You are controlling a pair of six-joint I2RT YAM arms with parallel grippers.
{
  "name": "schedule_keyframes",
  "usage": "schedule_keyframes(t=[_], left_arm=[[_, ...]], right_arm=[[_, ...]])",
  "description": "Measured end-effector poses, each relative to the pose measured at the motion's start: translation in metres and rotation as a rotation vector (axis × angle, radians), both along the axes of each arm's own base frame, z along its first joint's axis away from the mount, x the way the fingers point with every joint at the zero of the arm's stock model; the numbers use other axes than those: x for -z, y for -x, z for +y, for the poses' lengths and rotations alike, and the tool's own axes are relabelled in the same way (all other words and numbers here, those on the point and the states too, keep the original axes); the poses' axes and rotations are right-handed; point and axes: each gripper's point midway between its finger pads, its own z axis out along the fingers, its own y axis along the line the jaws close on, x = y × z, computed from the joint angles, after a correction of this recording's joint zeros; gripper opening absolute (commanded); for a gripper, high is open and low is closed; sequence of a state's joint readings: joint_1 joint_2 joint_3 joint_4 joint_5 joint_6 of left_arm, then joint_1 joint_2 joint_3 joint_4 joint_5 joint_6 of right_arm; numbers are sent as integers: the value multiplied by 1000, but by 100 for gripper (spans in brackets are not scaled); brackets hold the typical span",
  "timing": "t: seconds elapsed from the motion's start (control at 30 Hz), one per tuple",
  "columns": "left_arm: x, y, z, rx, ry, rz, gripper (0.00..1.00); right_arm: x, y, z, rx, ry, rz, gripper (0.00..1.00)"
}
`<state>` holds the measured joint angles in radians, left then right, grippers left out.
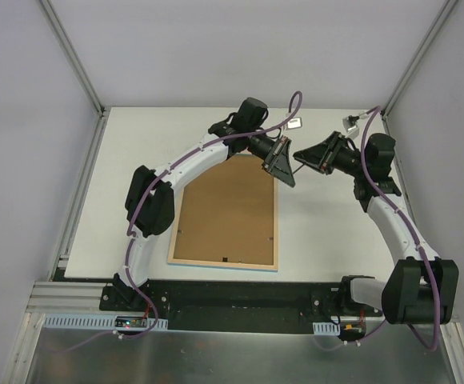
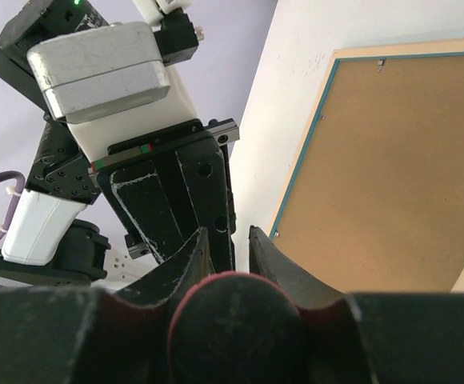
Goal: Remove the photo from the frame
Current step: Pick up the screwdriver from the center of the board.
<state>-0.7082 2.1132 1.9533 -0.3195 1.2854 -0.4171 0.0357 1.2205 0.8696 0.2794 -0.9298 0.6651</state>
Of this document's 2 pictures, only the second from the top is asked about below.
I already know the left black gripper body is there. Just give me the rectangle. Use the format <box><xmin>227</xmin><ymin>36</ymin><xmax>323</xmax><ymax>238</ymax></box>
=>
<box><xmin>66</xmin><ymin>63</ymin><xmax>241</xmax><ymax>177</ymax></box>

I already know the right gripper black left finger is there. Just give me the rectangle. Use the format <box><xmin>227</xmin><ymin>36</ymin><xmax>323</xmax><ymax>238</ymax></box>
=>
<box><xmin>0</xmin><ymin>228</ymin><xmax>210</xmax><ymax>383</ymax></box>

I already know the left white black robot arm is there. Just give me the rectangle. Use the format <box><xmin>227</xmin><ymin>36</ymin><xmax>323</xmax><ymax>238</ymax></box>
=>
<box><xmin>0</xmin><ymin>1</ymin><xmax>239</xmax><ymax>288</ymax></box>

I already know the blue wooden picture frame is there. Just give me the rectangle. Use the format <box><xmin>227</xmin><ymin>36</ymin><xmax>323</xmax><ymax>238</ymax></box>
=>
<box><xmin>270</xmin><ymin>38</ymin><xmax>464</xmax><ymax>292</ymax></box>

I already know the red handled screwdriver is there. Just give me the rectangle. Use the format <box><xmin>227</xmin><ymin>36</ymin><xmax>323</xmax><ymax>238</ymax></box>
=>
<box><xmin>166</xmin><ymin>273</ymin><xmax>306</xmax><ymax>383</ymax></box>

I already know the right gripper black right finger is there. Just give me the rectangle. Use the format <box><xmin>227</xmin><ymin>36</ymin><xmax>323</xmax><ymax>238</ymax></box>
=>
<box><xmin>249</xmin><ymin>226</ymin><xmax>464</xmax><ymax>383</ymax></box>

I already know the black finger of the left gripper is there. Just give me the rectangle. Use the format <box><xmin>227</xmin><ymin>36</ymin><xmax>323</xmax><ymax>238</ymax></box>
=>
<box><xmin>176</xmin><ymin>138</ymin><xmax>235</xmax><ymax>272</ymax></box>
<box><xmin>110</xmin><ymin>161</ymin><xmax>184</xmax><ymax>264</ymax></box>

